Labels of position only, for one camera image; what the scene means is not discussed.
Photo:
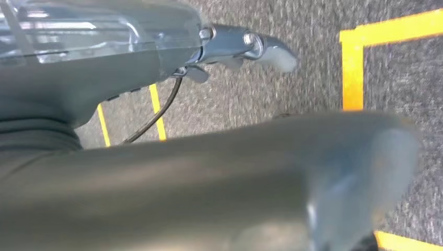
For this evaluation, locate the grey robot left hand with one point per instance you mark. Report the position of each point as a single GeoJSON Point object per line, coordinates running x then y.
{"type": "Point", "coordinates": [86, 76]}

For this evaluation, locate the yellow floor tape frame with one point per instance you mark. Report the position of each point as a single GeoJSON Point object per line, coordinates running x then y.
{"type": "Point", "coordinates": [351, 69]}

